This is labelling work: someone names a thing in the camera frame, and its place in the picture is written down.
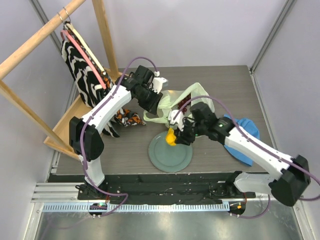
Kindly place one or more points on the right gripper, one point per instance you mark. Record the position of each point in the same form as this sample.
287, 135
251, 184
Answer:
184, 135

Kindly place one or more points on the wooden clothes rack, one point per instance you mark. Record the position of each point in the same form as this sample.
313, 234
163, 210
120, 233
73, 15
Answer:
41, 80

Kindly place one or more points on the white cable duct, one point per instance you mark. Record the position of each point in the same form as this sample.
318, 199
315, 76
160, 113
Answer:
56, 207

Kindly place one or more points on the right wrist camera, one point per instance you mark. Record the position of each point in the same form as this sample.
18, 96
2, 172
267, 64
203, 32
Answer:
176, 118

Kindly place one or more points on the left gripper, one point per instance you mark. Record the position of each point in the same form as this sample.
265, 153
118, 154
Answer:
152, 106

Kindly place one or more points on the orange camouflage patterned cloth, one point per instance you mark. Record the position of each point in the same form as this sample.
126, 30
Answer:
124, 117

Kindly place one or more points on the cream clothes hanger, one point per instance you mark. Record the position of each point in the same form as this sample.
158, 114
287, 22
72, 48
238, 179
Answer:
70, 27

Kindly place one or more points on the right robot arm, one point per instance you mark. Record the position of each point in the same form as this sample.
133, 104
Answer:
286, 178

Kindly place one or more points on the grey-blue round plate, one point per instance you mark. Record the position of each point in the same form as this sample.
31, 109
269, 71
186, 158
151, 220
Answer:
169, 159

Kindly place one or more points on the pale green plastic bag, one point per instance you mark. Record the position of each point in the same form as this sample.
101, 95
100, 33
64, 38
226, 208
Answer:
173, 100

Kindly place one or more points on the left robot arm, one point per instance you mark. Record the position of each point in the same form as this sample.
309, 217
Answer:
85, 138

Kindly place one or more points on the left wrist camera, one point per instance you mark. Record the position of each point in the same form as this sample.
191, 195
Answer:
159, 83

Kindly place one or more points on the pink clothes hanger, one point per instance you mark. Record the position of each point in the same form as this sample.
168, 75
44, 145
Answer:
65, 33

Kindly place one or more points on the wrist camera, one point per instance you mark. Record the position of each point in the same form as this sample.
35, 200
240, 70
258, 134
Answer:
176, 118
159, 83

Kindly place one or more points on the fake yellow pepper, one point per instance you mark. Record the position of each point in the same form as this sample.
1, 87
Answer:
170, 137

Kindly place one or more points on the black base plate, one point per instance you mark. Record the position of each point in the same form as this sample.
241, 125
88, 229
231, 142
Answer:
159, 189

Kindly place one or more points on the fake purple grape bunch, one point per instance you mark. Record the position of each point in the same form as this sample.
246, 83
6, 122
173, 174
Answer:
185, 102

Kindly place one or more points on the black white patterned garment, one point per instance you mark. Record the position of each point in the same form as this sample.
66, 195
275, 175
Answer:
86, 82

